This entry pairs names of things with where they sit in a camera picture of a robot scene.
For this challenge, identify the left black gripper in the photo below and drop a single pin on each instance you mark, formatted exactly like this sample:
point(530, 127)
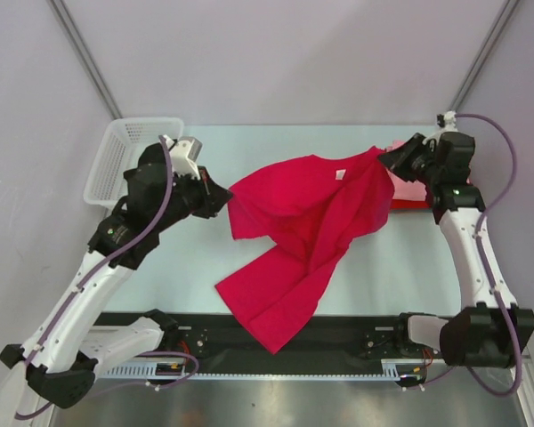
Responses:
point(213, 197)

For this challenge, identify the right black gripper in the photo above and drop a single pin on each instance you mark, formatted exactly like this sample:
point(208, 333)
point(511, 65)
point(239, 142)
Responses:
point(415, 157)

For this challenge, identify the magenta t shirt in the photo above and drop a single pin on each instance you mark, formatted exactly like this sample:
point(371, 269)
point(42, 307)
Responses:
point(312, 208)

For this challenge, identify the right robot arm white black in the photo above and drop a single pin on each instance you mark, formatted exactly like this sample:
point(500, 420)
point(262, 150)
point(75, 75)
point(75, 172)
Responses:
point(491, 330)

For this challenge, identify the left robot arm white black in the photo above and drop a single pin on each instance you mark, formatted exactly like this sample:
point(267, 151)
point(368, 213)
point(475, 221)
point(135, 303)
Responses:
point(56, 363)

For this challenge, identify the pink folded t shirt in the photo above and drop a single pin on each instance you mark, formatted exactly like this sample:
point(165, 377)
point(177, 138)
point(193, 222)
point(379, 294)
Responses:
point(407, 192)

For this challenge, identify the red folded t shirt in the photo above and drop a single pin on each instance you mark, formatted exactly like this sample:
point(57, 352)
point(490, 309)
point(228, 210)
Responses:
point(392, 207)

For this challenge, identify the white plastic basket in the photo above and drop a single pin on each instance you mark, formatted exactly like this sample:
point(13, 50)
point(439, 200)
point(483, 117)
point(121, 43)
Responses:
point(121, 146)

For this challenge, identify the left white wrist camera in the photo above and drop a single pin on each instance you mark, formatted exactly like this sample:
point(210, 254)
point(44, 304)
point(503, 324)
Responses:
point(184, 153)

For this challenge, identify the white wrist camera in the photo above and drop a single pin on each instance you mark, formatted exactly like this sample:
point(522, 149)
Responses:
point(184, 153)
point(444, 122)

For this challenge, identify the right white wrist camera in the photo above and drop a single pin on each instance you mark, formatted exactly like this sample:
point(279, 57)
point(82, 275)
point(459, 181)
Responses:
point(444, 122)

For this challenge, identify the right corner aluminium post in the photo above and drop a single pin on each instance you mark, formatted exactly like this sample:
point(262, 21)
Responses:
point(489, 45)

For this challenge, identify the corner aluminium post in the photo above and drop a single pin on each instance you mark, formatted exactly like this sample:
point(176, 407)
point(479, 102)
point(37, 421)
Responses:
point(77, 42)
point(489, 45)

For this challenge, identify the aluminium frame rail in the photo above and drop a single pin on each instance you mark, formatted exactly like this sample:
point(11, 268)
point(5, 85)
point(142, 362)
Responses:
point(527, 351)

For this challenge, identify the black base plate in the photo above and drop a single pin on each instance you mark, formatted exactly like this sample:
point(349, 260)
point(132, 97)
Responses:
point(220, 344)

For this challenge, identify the white slotted cable duct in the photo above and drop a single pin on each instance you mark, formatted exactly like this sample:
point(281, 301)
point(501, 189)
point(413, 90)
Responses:
point(147, 370)

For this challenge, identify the left corner aluminium post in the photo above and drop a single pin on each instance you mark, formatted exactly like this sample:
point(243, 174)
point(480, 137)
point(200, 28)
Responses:
point(77, 42)

